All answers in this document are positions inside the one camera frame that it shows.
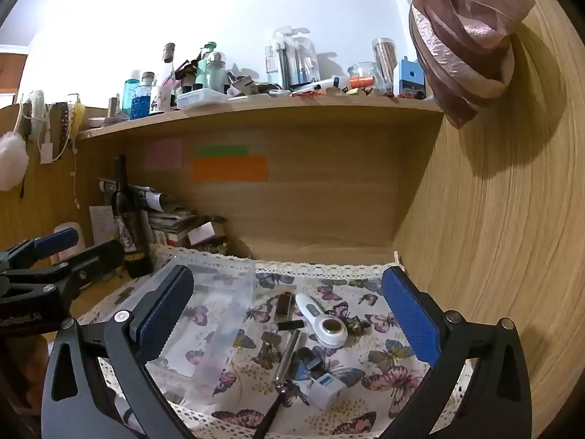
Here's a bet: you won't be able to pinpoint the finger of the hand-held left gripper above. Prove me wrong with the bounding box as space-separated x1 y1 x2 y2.
0 228 80 275
0 239 125 299

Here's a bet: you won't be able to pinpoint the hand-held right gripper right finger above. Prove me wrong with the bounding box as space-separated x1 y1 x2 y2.
379 266 533 439

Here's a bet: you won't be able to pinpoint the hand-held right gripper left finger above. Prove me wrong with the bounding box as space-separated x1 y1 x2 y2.
41 265 197 439

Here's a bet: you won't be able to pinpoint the clear plastic storage box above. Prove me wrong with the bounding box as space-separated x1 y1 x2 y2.
114 260 257 405

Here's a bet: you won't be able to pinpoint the white handheld massager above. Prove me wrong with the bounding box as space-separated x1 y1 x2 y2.
295 293 350 348

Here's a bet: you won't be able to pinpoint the bunch of keys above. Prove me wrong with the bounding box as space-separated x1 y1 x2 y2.
253 322 282 371

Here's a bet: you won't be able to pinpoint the small black clip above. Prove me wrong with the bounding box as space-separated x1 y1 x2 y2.
292 346 327 373

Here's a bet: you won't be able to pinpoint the white charger plug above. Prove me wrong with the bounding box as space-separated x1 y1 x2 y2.
308 372 348 410

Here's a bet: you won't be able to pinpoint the silver metal flashlight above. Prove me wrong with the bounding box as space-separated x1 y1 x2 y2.
273 329 306 382

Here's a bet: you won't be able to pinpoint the white rounded object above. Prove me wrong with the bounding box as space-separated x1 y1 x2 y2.
50 222 85 266

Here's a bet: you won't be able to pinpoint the white handwritten paper note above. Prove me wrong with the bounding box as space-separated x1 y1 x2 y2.
89 205 115 243

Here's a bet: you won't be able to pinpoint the dark wine bottle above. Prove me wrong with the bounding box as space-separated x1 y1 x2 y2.
111 154 154 279

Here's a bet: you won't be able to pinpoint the butterfly print lace cloth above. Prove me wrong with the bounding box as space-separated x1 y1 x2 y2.
68 244 471 439

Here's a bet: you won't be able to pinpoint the rolled printed papers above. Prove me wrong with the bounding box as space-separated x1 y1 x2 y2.
98 178 165 213

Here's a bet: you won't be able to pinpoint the stack of books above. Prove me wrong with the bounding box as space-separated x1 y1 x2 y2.
146 185 229 250

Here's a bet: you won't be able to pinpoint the pink and white box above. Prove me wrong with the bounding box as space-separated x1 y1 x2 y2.
186 222 224 245

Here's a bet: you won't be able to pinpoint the white bath pouf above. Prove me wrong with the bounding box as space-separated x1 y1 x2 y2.
0 132 30 192

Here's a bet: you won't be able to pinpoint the hanging lace ribbons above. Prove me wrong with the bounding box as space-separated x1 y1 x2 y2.
48 94 87 163

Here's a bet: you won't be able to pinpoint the pink sticky note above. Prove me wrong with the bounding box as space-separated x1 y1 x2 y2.
145 138 184 170

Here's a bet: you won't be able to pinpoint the thin black stick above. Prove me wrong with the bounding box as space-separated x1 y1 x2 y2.
253 382 293 439

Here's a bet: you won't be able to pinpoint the orange sticky note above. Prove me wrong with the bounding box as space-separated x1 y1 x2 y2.
192 156 269 183

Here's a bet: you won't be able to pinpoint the blue liquid bottle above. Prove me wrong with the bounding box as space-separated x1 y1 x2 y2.
132 72 154 120

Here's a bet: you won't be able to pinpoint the teal bottle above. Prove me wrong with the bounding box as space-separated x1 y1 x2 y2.
122 71 140 115

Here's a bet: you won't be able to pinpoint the green sticky note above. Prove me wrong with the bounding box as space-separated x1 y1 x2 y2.
193 145 250 157

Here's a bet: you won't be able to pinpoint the white mug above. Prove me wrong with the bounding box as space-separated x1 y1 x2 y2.
148 85 166 115

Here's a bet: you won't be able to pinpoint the white plastic tray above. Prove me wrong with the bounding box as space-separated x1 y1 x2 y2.
176 89 229 110

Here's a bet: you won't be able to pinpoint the corked clear bottle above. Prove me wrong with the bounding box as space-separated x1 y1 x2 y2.
158 43 178 110

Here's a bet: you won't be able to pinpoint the green pump bottle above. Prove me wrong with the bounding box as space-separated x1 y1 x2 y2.
196 42 218 92

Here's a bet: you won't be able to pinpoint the mint green bottle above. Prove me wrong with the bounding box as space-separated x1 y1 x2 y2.
205 52 228 92

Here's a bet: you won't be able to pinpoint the wooden shelf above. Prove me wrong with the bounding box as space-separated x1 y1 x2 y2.
75 96 446 140

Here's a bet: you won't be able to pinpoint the blue and white box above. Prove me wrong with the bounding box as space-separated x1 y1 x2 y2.
393 57 428 99

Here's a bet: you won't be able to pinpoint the white tube orange cap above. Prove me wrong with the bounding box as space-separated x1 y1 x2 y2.
292 75 373 94

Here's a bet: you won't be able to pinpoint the glass jar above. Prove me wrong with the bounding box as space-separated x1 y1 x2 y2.
347 61 378 94

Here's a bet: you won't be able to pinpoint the tall clear canister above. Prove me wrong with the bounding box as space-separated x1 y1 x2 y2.
371 37 397 94

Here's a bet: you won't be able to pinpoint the pink sheer scarf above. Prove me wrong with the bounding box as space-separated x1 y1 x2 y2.
359 0 535 130

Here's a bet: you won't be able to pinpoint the clear toiletry pack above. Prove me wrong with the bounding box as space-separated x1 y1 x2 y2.
265 27 321 91

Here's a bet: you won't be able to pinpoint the white looped cord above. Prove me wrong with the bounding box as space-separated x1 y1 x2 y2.
18 90 51 142

